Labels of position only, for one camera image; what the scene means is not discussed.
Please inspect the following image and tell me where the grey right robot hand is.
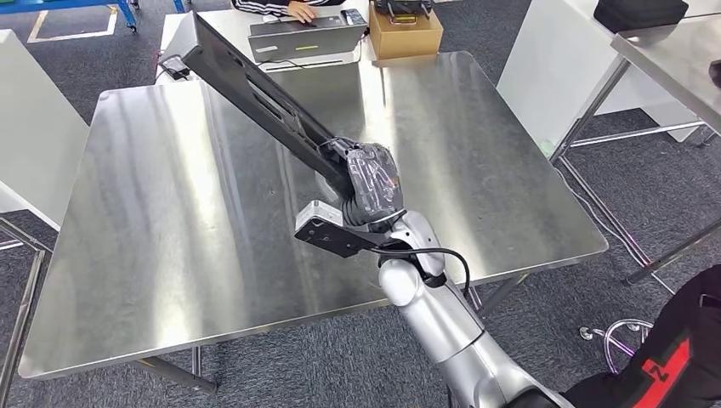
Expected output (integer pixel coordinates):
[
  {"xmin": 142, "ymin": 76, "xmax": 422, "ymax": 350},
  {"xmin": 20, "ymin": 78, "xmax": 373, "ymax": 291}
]
[{"xmin": 329, "ymin": 138, "xmax": 406, "ymax": 230}]

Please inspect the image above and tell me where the long black plastic part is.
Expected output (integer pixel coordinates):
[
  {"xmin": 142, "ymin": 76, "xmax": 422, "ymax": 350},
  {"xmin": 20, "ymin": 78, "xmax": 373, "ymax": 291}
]
[{"xmin": 181, "ymin": 11, "xmax": 359, "ymax": 201}]

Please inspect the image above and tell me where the cardboard box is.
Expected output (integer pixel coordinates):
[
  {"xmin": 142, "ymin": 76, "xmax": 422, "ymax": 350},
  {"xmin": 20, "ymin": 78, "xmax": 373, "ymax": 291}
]
[{"xmin": 368, "ymin": 5, "xmax": 445, "ymax": 60}]

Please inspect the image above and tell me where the grey laptop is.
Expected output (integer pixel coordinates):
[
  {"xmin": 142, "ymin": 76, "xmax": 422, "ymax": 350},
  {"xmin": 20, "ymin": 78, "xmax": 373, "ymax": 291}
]
[{"xmin": 247, "ymin": 15, "xmax": 368, "ymax": 64}]

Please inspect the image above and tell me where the person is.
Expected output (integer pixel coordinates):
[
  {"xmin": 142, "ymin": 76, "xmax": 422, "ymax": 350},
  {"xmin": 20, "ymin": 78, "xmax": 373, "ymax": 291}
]
[
  {"xmin": 563, "ymin": 264, "xmax": 721, "ymax": 408},
  {"xmin": 230, "ymin": 0, "xmax": 348, "ymax": 25}
]

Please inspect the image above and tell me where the stainless steel table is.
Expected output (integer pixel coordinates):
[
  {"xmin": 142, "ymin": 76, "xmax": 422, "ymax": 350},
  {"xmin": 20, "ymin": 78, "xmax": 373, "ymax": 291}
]
[{"xmin": 18, "ymin": 50, "xmax": 610, "ymax": 395}]

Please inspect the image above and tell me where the white desk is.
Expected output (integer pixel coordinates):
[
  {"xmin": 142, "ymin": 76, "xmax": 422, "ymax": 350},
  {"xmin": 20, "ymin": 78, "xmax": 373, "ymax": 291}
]
[{"xmin": 155, "ymin": 0, "xmax": 373, "ymax": 86}]

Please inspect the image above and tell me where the black power adapter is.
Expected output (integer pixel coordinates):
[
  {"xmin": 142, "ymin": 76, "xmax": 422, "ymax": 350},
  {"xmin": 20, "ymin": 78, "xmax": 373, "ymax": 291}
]
[{"xmin": 159, "ymin": 54, "xmax": 191, "ymax": 81}]

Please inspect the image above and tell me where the chrome swivel stool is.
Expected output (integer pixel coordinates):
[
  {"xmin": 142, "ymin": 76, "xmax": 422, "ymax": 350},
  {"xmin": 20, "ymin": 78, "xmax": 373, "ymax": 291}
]
[{"xmin": 580, "ymin": 318, "xmax": 655, "ymax": 376}]

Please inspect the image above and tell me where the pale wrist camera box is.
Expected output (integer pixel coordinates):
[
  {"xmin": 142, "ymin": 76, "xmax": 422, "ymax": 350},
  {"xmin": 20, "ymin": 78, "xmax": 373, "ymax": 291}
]
[{"xmin": 294, "ymin": 200, "xmax": 344, "ymax": 232}]

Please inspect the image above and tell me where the black camera cable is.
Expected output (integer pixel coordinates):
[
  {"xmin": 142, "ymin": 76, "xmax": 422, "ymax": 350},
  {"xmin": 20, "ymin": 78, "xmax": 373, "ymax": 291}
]
[{"xmin": 372, "ymin": 247, "xmax": 471, "ymax": 299}]

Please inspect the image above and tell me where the black device with handle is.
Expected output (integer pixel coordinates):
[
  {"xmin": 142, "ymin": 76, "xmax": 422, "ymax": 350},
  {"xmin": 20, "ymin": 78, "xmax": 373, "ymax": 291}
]
[{"xmin": 374, "ymin": 0, "xmax": 434, "ymax": 26}]

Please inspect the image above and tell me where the white floor cable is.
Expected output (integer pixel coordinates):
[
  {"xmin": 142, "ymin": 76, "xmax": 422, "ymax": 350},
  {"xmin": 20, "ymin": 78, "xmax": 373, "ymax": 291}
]
[{"xmin": 554, "ymin": 166, "xmax": 649, "ymax": 269}]

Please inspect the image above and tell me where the blue steel frame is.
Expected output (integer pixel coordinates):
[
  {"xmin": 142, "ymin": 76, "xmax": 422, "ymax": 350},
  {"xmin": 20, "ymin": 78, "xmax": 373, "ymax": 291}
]
[{"xmin": 0, "ymin": 0, "xmax": 187, "ymax": 32}]

